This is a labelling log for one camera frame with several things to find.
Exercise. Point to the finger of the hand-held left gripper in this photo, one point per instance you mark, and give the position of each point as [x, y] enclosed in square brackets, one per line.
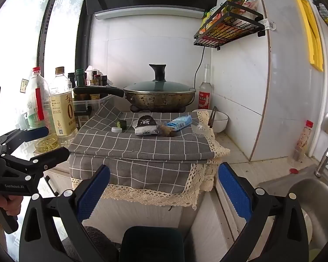
[35, 132]
[54, 155]

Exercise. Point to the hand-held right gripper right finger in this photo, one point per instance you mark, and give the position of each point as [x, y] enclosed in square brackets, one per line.
[233, 193]

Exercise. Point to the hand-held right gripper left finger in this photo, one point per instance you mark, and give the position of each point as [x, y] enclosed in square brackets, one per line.
[94, 193]

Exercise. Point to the white bottle cap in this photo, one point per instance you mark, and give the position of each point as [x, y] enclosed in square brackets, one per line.
[116, 130]

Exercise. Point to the green vegetable scrap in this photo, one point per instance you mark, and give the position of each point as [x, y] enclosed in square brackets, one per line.
[122, 124]

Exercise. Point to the dark trash bin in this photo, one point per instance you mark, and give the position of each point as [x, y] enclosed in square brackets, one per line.
[151, 244]

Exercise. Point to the black snack wrapper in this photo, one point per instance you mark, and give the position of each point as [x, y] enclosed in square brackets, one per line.
[145, 125]

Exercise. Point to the large ginger piece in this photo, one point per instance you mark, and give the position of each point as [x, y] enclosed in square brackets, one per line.
[166, 131]

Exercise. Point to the clear glass dish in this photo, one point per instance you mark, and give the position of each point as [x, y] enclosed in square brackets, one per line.
[47, 143]

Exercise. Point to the clear red label plastic bottle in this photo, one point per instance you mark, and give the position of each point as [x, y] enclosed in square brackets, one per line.
[38, 101]

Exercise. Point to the large cooking oil bottle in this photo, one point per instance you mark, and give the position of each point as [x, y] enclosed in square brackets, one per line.
[62, 106]

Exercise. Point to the grey fuzzy cloth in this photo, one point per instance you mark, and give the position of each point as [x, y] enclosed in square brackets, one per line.
[98, 237]

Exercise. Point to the white cabinet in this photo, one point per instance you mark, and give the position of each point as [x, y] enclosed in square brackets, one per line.
[142, 218]

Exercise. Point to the clear plastic container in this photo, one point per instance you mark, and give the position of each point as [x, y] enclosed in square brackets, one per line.
[84, 106]

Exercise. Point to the red bottle cap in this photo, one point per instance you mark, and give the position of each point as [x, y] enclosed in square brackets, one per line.
[293, 170]

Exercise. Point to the grey checked cloth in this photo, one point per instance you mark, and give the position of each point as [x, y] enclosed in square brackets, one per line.
[142, 150]

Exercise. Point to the row of dark sauce bottles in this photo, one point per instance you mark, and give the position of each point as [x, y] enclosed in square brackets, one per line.
[82, 83]

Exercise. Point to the clear plastic wrap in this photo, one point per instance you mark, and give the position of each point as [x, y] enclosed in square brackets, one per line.
[200, 128]

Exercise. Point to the white bowl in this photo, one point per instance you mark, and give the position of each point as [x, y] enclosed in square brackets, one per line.
[220, 121]

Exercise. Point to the dark wooden chopstick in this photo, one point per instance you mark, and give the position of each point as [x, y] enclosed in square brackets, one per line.
[214, 116]
[211, 117]

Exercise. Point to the steel sink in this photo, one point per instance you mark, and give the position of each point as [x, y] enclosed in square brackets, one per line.
[317, 196]

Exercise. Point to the red cap spice jar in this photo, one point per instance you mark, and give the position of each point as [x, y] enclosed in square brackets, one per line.
[303, 142]

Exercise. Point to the blue tissue packet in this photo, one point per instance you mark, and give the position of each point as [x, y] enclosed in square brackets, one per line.
[180, 122]

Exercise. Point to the clear plastic cup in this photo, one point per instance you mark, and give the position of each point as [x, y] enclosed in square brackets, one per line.
[144, 113]

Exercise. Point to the black induction cooker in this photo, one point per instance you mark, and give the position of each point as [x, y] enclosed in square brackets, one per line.
[180, 108]

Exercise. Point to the metal faucet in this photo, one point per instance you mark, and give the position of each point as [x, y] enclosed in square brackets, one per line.
[326, 152]

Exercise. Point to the clear red label glass bottle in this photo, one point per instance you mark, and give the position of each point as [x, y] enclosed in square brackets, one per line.
[205, 92]

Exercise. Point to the worn metal wok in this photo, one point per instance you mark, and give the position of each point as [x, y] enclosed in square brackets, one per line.
[158, 99]

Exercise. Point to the glass wok lid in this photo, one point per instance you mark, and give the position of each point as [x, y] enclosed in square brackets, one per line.
[158, 86]

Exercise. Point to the yellow cutting board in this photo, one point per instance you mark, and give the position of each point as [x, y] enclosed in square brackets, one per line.
[310, 32]

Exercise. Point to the yellow oil bottle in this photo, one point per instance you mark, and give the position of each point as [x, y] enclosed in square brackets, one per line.
[236, 1]

